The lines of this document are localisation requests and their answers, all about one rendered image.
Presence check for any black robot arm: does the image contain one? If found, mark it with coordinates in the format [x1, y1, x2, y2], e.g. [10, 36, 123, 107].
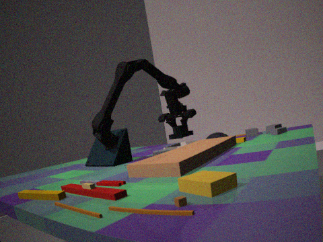
[92, 58, 190, 150]

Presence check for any yellow rectangular block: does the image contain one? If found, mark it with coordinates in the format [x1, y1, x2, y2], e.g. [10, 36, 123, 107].
[178, 170, 238, 197]
[236, 137, 246, 143]
[18, 190, 67, 201]

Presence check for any small brown cube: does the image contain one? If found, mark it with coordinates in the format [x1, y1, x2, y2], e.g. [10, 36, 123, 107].
[174, 196, 188, 208]

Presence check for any orange panel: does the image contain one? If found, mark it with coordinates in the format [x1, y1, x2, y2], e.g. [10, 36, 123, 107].
[127, 136, 236, 178]

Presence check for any red long flat block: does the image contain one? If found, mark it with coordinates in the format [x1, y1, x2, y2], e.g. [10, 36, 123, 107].
[61, 183, 128, 201]

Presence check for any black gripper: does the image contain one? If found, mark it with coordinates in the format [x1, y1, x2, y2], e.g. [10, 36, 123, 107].
[158, 101, 196, 132]

